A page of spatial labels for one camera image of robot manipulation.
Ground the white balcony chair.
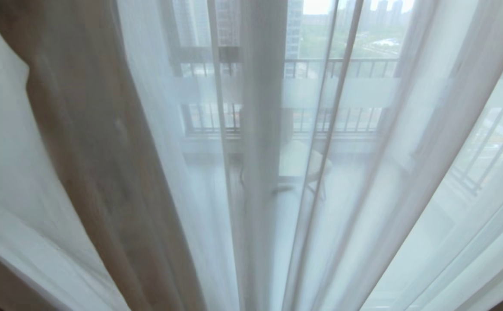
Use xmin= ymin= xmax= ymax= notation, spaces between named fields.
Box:
xmin=273 ymin=138 xmax=335 ymax=201

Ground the balcony railing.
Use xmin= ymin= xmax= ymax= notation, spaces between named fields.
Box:
xmin=178 ymin=56 xmax=503 ymax=195

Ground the white sheer curtain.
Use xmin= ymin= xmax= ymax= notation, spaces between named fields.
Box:
xmin=277 ymin=0 xmax=503 ymax=311
xmin=112 ymin=0 xmax=295 ymax=311

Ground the brown drape curtain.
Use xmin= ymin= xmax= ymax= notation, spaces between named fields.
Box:
xmin=0 ymin=0 xmax=209 ymax=311

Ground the balcony door frame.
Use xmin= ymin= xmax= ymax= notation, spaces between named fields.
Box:
xmin=239 ymin=0 xmax=297 ymax=195

